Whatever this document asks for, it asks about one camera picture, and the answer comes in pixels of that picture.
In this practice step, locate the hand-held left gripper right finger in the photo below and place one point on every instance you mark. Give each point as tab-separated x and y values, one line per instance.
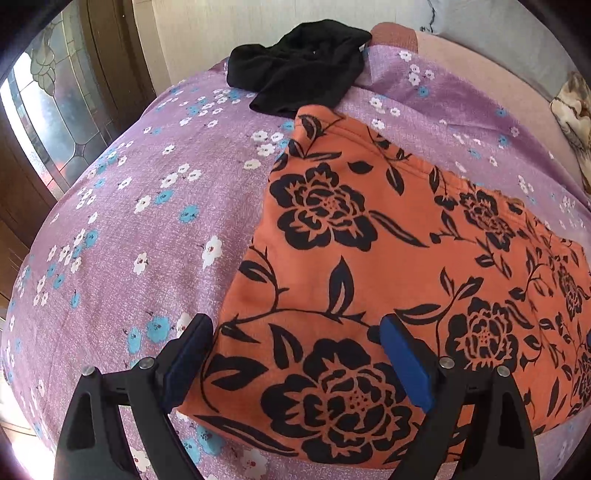
408	364

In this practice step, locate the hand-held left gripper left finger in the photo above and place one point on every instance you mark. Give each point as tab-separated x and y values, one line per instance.
189	364

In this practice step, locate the orange black floral blouse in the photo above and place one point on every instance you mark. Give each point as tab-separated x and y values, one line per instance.
392	258

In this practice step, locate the purple floral bedsheet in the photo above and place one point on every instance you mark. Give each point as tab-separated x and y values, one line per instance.
138	254

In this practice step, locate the pink beige mattress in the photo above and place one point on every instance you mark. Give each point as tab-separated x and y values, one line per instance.
485	87

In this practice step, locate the beige floral crumpled blanket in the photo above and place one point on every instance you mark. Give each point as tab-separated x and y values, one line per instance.
575	115

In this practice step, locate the wooden door with stained glass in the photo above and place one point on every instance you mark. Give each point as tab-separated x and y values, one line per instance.
111	60

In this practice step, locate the black garment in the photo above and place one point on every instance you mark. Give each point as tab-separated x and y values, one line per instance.
300	69

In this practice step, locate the grey-blue pillow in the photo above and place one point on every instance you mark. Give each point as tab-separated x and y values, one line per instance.
498	41

